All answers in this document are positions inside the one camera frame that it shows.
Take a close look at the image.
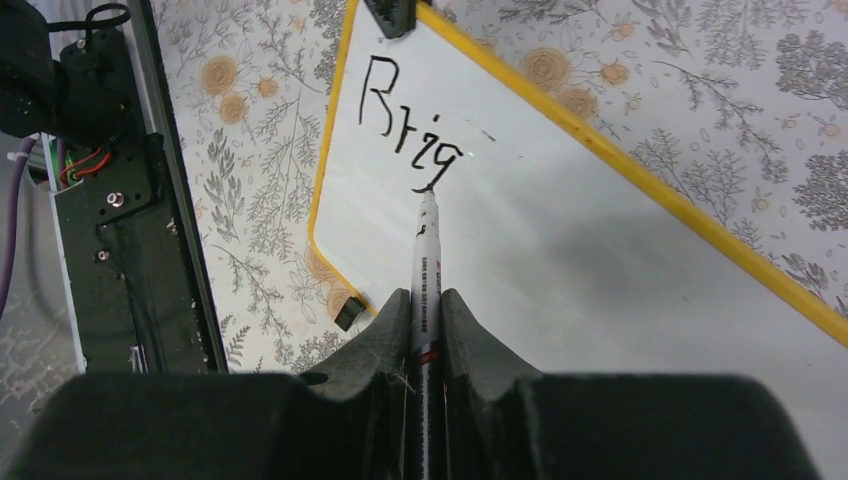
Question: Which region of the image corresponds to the black marker cap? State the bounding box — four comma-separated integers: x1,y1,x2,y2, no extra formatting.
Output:
334,296,366,332

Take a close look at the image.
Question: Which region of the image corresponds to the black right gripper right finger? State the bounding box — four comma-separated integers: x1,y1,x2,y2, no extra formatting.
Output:
441,289,818,479

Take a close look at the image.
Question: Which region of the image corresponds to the yellow framed whiteboard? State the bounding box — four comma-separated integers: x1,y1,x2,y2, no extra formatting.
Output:
309,1,847,479

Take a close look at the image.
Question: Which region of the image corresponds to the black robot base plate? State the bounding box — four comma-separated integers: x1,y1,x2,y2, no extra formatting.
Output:
54,28,226,374

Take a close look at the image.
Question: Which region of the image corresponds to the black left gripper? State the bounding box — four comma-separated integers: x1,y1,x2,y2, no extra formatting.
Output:
364,0,431,40

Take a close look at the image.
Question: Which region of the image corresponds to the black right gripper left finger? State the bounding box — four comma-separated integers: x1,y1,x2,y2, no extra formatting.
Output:
8,289,411,479

